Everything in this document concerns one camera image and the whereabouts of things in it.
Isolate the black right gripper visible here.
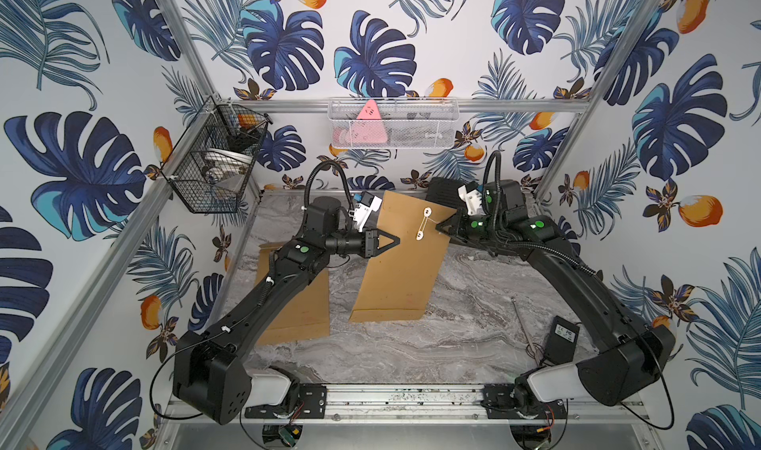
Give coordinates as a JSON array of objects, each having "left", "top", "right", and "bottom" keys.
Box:
[{"left": 435, "top": 209, "right": 505, "bottom": 244}]

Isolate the brown kraft file bag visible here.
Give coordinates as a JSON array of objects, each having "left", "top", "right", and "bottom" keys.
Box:
[
  {"left": 350, "top": 191, "right": 455, "bottom": 322},
  {"left": 256, "top": 270, "right": 330, "bottom": 347}
]

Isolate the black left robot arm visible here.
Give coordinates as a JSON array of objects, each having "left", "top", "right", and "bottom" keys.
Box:
[{"left": 170, "top": 160, "right": 400, "bottom": 425}]

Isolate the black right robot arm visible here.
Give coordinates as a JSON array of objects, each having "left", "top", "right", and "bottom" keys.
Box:
[{"left": 426, "top": 153, "right": 676, "bottom": 412}]

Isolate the black plastic tool case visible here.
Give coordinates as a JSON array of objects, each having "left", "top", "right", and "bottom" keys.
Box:
[{"left": 425, "top": 178, "right": 528, "bottom": 222}]

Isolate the pink triangle item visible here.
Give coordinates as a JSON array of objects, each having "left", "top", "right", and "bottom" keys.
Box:
[{"left": 346, "top": 99, "right": 388, "bottom": 146}]

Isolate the black power adapter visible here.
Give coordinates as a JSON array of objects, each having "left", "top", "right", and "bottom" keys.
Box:
[{"left": 542, "top": 315, "right": 580, "bottom": 366}]

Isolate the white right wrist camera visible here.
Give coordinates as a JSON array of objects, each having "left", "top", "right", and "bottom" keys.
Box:
[{"left": 457, "top": 182, "right": 484, "bottom": 216}]

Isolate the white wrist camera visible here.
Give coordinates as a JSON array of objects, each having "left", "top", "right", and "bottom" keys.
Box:
[
  {"left": 457, "top": 182, "right": 484, "bottom": 216},
  {"left": 351, "top": 191, "right": 382, "bottom": 232}
]

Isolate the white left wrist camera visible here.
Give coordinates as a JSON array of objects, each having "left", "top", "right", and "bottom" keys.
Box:
[{"left": 351, "top": 191, "right": 382, "bottom": 232}]

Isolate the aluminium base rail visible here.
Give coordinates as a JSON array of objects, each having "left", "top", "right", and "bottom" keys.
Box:
[{"left": 159, "top": 381, "right": 649, "bottom": 425}]

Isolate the black wire basket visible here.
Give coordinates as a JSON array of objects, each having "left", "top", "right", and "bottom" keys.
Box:
[{"left": 161, "top": 97, "right": 273, "bottom": 214}]

